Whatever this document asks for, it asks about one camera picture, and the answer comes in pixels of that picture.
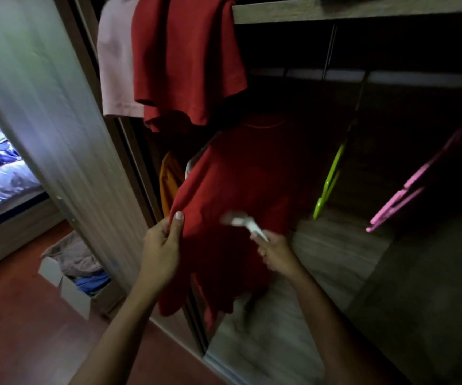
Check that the person's left hand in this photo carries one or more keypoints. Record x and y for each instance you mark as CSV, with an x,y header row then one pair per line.
x,y
158,256

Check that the person's right hand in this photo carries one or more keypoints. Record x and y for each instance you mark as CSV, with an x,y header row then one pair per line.
x,y
279,254

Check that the orange shirt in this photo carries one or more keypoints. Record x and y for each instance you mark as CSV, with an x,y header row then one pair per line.
x,y
170,180

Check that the pink polo shirt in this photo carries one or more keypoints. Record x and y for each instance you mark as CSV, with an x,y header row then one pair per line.
x,y
116,68

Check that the red polo shirt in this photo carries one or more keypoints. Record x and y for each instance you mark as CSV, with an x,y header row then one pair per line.
x,y
182,56

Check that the person's right forearm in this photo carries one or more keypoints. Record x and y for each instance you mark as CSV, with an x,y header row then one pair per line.
x,y
335,328

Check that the person's left forearm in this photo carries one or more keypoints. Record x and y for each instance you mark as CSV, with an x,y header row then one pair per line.
x,y
122,336

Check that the green plastic hanger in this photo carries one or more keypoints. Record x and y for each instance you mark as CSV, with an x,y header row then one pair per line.
x,y
327,184

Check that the cardboard box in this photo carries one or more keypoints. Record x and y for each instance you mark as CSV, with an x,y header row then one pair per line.
x,y
70,296

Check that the pink plastic hanger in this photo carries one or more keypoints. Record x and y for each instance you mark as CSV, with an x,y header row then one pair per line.
x,y
399,196

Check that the blue star bedding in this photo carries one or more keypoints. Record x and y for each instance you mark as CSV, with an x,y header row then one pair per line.
x,y
2,176

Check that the wooden bed frame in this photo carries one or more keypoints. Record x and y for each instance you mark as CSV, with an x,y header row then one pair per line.
x,y
14,236

